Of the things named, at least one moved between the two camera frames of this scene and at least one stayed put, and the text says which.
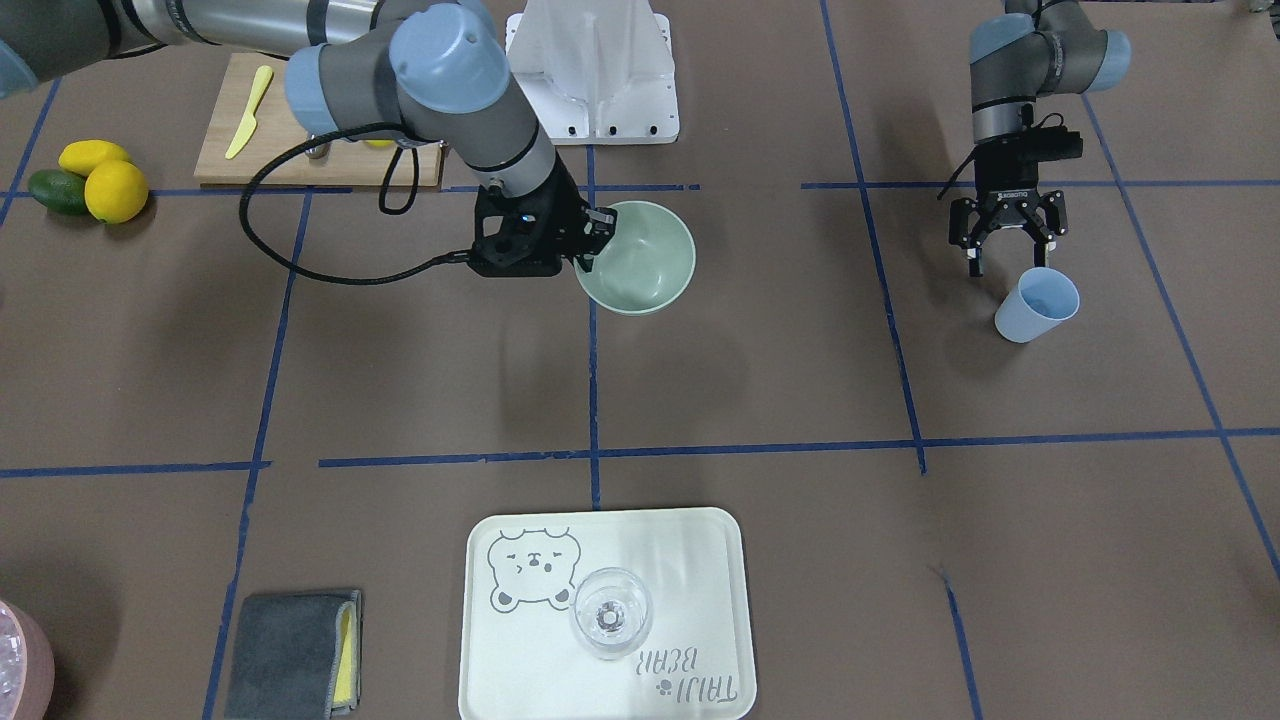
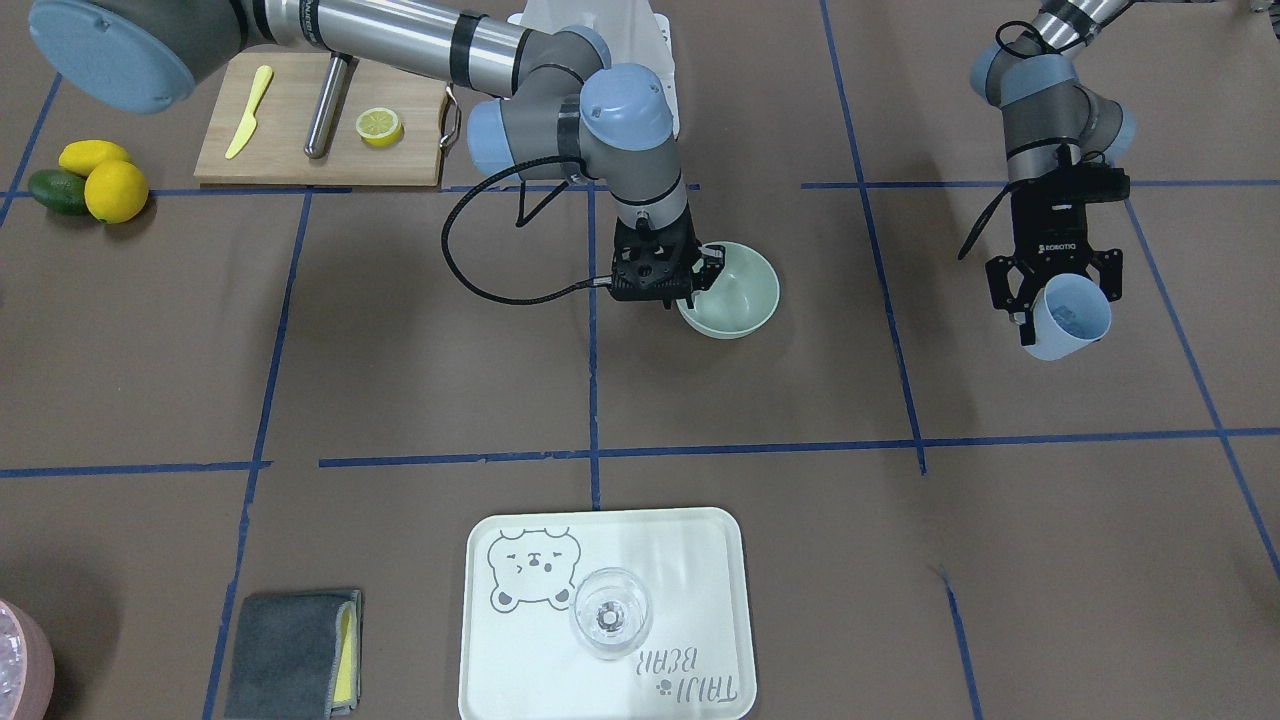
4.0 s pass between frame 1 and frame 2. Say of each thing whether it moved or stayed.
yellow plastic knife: stayed
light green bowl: moved
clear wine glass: stayed
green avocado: stayed
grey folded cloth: stayed
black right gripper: moved
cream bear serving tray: stayed
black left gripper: moved
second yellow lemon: stayed
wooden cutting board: stayed
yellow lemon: stayed
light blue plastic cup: moved
